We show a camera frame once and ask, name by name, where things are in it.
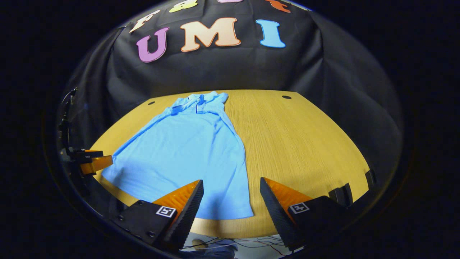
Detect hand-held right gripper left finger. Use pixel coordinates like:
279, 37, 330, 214
110, 180, 204, 251

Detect light blue T-shirt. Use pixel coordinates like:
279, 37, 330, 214
102, 91, 254, 220

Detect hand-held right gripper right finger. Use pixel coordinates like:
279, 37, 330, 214
259, 177, 355, 251

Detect black backdrop cloth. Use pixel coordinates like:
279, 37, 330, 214
57, 0, 403, 187

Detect tangle of black cables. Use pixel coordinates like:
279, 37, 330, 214
180, 236, 288, 252

